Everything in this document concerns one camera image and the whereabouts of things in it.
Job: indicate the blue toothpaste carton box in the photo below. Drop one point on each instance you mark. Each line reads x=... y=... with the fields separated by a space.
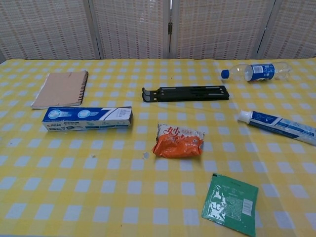
x=86 y=118

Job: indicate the white-capped blue tube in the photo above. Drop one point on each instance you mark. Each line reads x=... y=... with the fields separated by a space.
x=271 y=122

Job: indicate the yellow checkered tablecloth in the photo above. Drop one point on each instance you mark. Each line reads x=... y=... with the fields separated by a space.
x=123 y=187

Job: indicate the orange snack packet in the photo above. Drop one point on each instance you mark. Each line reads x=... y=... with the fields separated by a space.
x=176 y=145

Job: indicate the black folding stand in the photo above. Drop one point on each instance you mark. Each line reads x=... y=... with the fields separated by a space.
x=187 y=93

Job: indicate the metal screen hinge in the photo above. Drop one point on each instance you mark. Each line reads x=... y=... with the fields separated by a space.
x=170 y=27

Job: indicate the woven folding screen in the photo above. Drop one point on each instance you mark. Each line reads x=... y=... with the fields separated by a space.
x=128 y=27

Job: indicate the brown spiral notebook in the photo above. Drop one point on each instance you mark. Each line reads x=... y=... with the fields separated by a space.
x=61 y=89

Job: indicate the green foil sachet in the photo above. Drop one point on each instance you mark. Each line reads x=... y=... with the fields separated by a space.
x=229 y=205

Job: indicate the clear bottle with blue label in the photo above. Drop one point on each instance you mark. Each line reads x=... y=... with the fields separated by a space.
x=261 y=72

